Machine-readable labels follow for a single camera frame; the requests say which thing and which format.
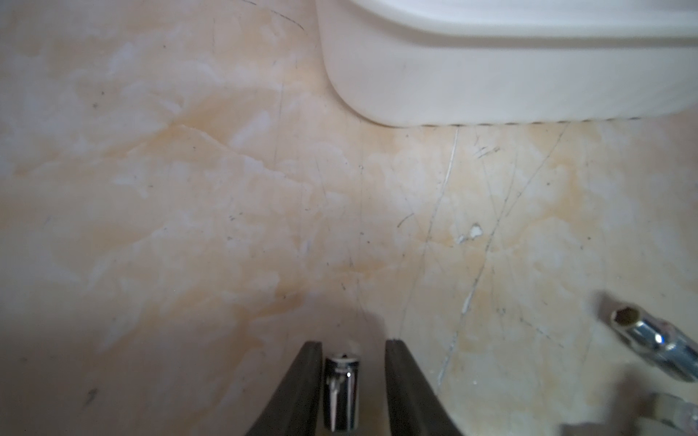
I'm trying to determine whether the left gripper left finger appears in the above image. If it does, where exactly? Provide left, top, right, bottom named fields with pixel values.
left=246, top=341, right=324, bottom=436

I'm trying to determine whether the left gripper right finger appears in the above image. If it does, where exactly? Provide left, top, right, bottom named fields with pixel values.
left=385, top=339, right=462, bottom=436

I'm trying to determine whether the chrome socket with hex opening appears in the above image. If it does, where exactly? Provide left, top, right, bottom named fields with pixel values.
left=610, top=304, right=697, bottom=383

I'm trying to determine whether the white plastic storage box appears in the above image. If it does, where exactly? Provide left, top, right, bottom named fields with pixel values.
left=316, top=1, right=697, bottom=127

